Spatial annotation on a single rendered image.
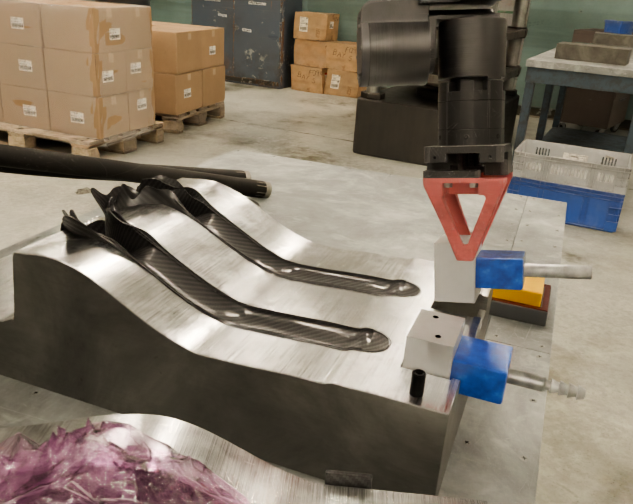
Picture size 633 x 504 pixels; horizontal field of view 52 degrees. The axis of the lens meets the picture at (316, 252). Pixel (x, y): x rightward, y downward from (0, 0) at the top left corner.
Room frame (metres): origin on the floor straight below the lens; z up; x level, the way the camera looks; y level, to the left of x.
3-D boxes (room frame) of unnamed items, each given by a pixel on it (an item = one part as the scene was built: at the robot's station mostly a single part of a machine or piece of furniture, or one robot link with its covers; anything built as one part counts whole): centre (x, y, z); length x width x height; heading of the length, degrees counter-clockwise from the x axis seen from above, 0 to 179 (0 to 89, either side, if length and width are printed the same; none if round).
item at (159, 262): (0.56, 0.08, 0.92); 0.35 x 0.16 x 0.09; 70
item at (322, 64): (7.44, -0.03, 0.42); 0.86 x 0.33 x 0.83; 65
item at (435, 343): (0.42, -0.14, 0.89); 0.13 x 0.05 x 0.05; 70
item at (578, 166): (3.59, -1.40, 0.28); 0.61 x 0.41 x 0.15; 65
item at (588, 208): (3.59, -1.40, 0.11); 0.61 x 0.41 x 0.22; 65
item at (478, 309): (0.54, -0.14, 0.87); 0.05 x 0.05 x 0.04; 70
